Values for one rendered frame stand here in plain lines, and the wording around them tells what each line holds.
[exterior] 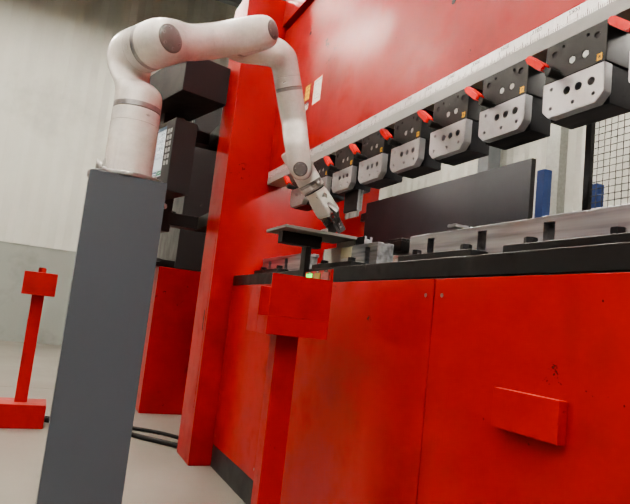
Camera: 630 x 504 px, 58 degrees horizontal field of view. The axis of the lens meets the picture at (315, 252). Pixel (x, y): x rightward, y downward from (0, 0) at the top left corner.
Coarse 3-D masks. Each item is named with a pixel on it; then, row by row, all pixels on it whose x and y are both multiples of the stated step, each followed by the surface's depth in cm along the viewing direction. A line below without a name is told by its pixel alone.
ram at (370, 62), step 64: (320, 0) 253; (384, 0) 197; (448, 0) 161; (512, 0) 137; (576, 0) 118; (320, 64) 242; (384, 64) 190; (448, 64) 157; (512, 64) 133; (320, 128) 231
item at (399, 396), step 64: (384, 320) 146; (448, 320) 123; (512, 320) 106; (576, 320) 94; (256, 384) 223; (320, 384) 173; (384, 384) 142; (448, 384) 120; (512, 384) 104; (576, 384) 92; (256, 448) 213; (320, 448) 167; (384, 448) 138; (448, 448) 117; (512, 448) 102; (576, 448) 90
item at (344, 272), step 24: (384, 264) 150; (408, 264) 140; (432, 264) 131; (456, 264) 124; (480, 264) 117; (504, 264) 110; (528, 264) 105; (552, 264) 100; (576, 264) 95; (600, 264) 91; (624, 264) 87
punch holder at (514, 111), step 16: (496, 80) 137; (512, 80) 132; (528, 80) 128; (544, 80) 130; (496, 96) 136; (512, 96) 131; (528, 96) 127; (480, 112) 140; (496, 112) 135; (512, 112) 130; (528, 112) 127; (480, 128) 140; (496, 128) 134; (512, 128) 129; (528, 128) 128; (544, 128) 130; (496, 144) 139; (512, 144) 138
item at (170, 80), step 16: (176, 64) 291; (192, 64) 284; (208, 64) 290; (160, 80) 305; (176, 80) 288; (192, 80) 284; (208, 80) 289; (224, 80) 295; (176, 96) 290; (192, 96) 288; (208, 96) 289; (224, 96) 295; (176, 112) 314; (192, 112) 312; (208, 112) 309
